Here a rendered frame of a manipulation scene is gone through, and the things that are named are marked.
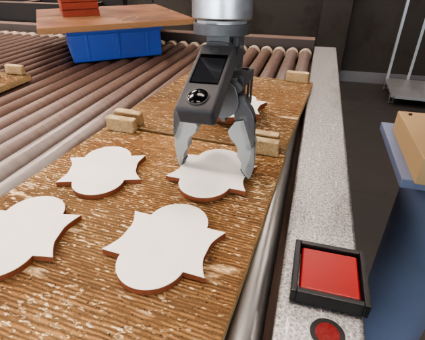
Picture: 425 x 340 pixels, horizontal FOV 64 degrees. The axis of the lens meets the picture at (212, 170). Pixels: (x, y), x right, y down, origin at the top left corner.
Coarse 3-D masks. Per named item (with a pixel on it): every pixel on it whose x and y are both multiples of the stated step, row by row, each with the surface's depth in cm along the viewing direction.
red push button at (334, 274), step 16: (304, 256) 38; (320, 256) 38; (336, 256) 38; (304, 272) 36; (320, 272) 36; (336, 272) 36; (352, 272) 36; (320, 288) 35; (336, 288) 35; (352, 288) 35
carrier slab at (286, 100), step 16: (176, 80) 92; (256, 80) 92; (272, 80) 92; (160, 96) 81; (176, 96) 81; (256, 96) 81; (272, 96) 81; (288, 96) 81; (304, 96) 81; (144, 112) 73; (160, 112) 73; (272, 112) 73; (288, 112) 73; (144, 128) 66; (160, 128) 66; (208, 128) 66; (224, 128) 66; (256, 128) 66; (272, 128) 66; (288, 128) 66; (224, 144) 61; (288, 144) 62
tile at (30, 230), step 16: (16, 208) 43; (32, 208) 43; (48, 208) 43; (64, 208) 43; (0, 224) 41; (16, 224) 41; (32, 224) 41; (48, 224) 41; (64, 224) 41; (0, 240) 38; (16, 240) 38; (32, 240) 38; (48, 240) 38; (0, 256) 36; (16, 256) 36; (32, 256) 36; (48, 256) 36; (0, 272) 34; (16, 272) 35
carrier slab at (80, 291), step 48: (96, 144) 60; (144, 144) 60; (192, 144) 60; (48, 192) 48; (144, 192) 48; (96, 240) 39; (240, 240) 39; (0, 288) 34; (48, 288) 34; (96, 288) 34; (192, 288) 34; (240, 288) 34; (0, 336) 29; (48, 336) 29; (96, 336) 29; (144, 336) 29; (192, 336) 29
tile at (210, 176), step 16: (192, 160) 53; (208, 160) 53; (224, 160) 53; (176, 176) 49; (192, 176) 49; (208, 176) 49; (224, 176) 49; (240, 176) 49; (192, 192) 46; (208, 192) 46; (224, 192) 46; (240, 192) 47
